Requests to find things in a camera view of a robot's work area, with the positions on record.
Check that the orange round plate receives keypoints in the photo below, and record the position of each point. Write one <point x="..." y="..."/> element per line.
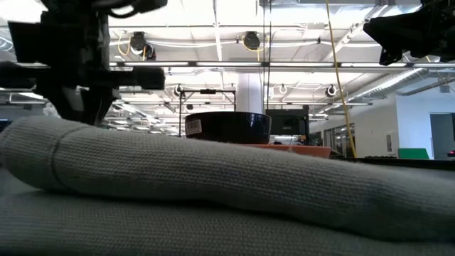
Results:
<point x="305" y="150"/>

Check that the grey folded cloth napkin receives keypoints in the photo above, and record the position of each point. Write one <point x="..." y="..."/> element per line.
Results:
<point x="213" y="188"/>

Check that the silver ventilation duct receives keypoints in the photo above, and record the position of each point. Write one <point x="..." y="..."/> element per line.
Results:
<point x="387" y="83"/>

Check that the long ceiling light bar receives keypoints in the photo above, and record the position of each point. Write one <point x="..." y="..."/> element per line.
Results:
<point x="227" y="64"/>

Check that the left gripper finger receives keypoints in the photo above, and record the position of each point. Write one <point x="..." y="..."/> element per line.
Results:
<point x="60" y="101"/>
<point x="103" y="103"/>

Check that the black table frame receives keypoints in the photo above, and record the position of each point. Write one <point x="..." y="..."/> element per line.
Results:
<point x="409" y="163"/>

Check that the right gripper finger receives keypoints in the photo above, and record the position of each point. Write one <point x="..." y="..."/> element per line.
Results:
<point x="389" y="58"/>
<point x="398" y="33"/>

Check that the black monitor on stand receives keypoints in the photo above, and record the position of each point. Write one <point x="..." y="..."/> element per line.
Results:
<point x="289" y="122"/>

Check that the dark bowl with barcode sticker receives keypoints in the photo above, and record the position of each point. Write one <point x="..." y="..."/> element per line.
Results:
<point x="231" y="127"/>

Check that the grey door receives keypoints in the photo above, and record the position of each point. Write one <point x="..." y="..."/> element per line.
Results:
<point x="442" y="137"/>

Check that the black metal frame stand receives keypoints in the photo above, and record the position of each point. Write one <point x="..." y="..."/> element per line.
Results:
<point x="208" y="91"/>

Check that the green panel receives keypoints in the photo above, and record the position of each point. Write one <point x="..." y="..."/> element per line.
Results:
<point x="412" y="153"/>

